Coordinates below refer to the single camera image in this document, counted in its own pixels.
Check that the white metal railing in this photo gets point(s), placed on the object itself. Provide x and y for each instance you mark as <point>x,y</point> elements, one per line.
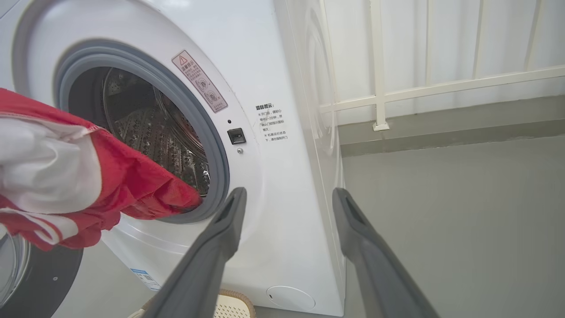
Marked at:
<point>378,66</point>

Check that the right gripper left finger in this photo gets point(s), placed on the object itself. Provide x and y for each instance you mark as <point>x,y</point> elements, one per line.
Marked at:
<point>207,265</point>

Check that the white front-load washing machine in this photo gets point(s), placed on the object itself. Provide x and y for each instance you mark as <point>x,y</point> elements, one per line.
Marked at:
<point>273,212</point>

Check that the black round glass washer door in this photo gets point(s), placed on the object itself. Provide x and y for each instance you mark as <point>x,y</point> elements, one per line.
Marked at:
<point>48,282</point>

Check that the round drain filter cover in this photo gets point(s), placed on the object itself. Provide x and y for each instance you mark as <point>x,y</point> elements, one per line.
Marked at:
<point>290,298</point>

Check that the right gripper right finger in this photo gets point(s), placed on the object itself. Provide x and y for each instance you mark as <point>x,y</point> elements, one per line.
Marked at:
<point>375,274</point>

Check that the steel washer drum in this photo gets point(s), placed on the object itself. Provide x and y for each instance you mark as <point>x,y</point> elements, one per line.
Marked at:
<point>154,132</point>

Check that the grey rubber door gasket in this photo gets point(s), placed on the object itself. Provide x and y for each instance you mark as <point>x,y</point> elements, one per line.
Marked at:
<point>218,163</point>

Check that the black door latch socket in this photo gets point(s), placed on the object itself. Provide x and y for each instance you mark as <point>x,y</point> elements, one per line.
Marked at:
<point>237,136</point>

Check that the blue energy label sticker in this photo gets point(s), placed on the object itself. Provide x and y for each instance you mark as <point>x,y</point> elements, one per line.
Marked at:
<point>145,279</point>

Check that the cream perforated laundry basket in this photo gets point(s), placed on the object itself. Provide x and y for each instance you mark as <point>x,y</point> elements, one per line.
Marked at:
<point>229,307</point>

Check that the red and white garment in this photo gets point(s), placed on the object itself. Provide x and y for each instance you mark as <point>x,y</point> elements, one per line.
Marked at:
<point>132,176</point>

